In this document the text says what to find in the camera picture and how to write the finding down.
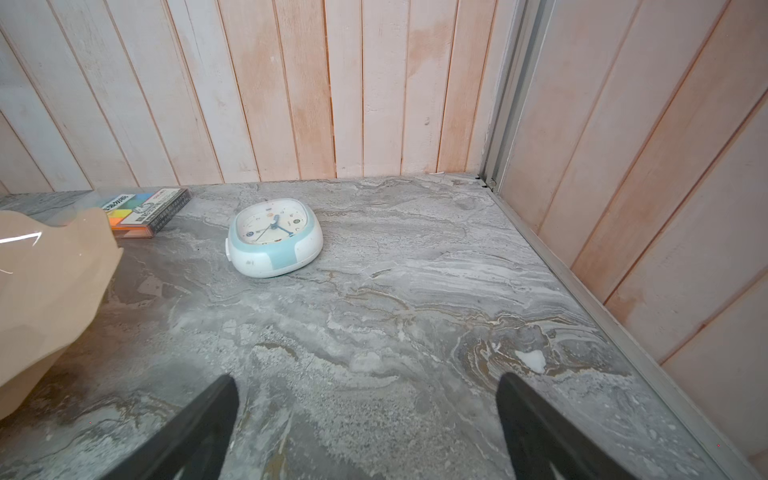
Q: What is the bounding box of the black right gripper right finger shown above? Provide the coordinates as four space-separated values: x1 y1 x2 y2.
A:
496 372 634 479

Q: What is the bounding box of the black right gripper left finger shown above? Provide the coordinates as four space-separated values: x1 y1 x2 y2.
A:
102 375 239 479

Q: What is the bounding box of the peach scalloped fruit bowl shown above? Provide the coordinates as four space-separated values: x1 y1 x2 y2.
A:
1 208 123 417

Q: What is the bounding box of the white and blue clock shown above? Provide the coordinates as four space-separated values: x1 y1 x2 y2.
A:
225 198 324 279

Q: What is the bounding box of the highlighter marker pack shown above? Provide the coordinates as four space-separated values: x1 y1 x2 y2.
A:
101 187 191 239

